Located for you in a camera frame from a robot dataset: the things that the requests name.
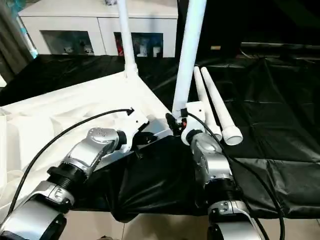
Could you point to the white plastic table leg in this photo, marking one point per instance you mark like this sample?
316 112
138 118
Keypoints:
125 35
189 55
220 105
204 95

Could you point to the white upturned plastic table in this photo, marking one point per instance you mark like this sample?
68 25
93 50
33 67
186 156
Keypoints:
40 125

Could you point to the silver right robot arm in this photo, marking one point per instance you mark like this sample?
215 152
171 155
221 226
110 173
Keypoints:
212 160

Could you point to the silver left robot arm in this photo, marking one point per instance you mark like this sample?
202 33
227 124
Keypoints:
85 155

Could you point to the black work mat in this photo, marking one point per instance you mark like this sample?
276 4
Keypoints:
280 110

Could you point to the white glass-door cabinet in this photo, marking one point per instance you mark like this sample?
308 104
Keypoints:
75 20

